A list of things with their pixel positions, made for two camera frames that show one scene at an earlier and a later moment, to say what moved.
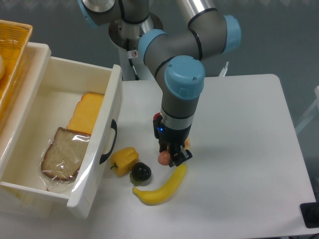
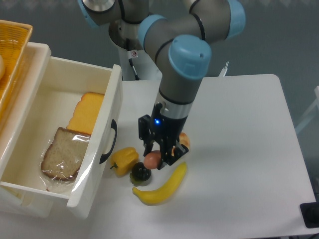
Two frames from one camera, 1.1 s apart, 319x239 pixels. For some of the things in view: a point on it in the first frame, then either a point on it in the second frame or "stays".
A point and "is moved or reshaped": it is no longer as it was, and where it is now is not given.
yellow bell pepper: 123,160 stays
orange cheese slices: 85,112 stays
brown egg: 164,158 is moved or reshaped
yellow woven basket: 14,39 stays
